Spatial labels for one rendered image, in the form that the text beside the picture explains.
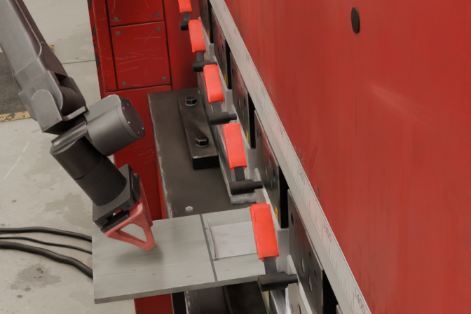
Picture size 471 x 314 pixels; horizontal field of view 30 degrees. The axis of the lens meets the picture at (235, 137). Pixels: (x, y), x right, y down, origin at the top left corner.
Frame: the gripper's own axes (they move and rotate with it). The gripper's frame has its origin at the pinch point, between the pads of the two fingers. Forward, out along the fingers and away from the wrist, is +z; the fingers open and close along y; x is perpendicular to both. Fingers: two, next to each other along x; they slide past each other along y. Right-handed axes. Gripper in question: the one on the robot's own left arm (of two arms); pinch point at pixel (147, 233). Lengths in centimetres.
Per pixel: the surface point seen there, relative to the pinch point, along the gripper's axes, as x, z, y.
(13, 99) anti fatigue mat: 102, 60, 282
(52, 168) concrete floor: 85, 72, 212
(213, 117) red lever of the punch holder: -17.7, -8.2, 4.3
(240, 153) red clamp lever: -20.6, -9.8, -12.4
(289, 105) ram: -30.9, -22.2, -32.1
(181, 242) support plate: -2.7, 5.3, 1.4
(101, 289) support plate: 7.9, -0.7, -7.9
